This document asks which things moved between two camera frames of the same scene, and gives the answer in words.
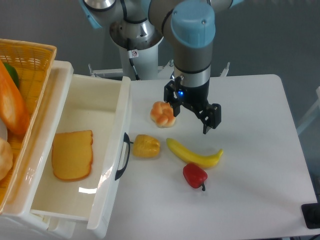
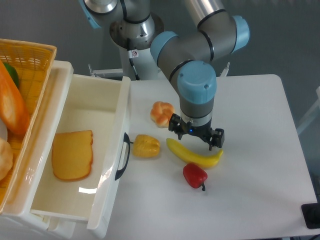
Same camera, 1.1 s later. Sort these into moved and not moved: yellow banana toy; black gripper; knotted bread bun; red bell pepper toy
Moved: black gripper
Not moved: knotted bread bun; red bell pepper toy; yellow banana toy
